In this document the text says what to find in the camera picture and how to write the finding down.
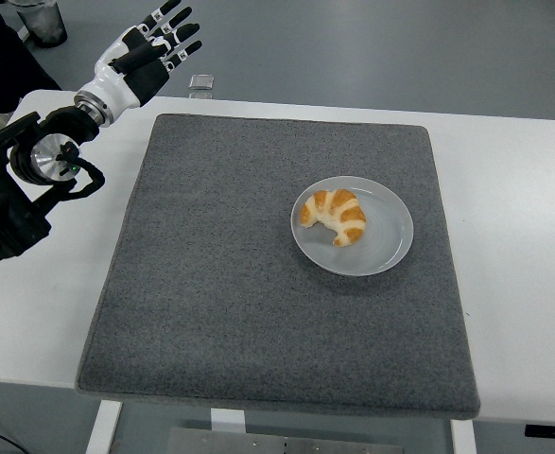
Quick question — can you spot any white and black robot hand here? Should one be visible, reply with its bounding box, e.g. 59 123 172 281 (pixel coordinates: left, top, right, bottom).
81 0 203 114

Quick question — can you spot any golden croissant bread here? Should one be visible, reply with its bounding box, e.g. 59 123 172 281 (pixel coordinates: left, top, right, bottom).
299 188 368 248

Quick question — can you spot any round grey plate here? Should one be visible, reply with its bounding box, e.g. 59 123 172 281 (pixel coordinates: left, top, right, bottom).
289 175 415 278

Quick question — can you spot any grey metal plate with screws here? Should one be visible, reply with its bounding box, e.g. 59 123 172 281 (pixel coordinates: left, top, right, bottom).
165 427 404 454

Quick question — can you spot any small metal floor socket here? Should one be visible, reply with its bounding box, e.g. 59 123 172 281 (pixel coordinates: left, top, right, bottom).
187 74 217 92

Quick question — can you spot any dark waste bin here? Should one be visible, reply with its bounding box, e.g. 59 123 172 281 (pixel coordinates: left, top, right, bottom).
9 0 68 48

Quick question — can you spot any person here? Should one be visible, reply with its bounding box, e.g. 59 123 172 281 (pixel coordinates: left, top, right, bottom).
0 0 63 136

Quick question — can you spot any grey felt mat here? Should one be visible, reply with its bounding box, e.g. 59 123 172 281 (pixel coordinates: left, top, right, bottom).
74 112 481 421

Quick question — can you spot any white table leg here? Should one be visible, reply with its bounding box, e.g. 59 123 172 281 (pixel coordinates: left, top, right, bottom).
209 407 246 434
449 418 477 454
85 399 125 454

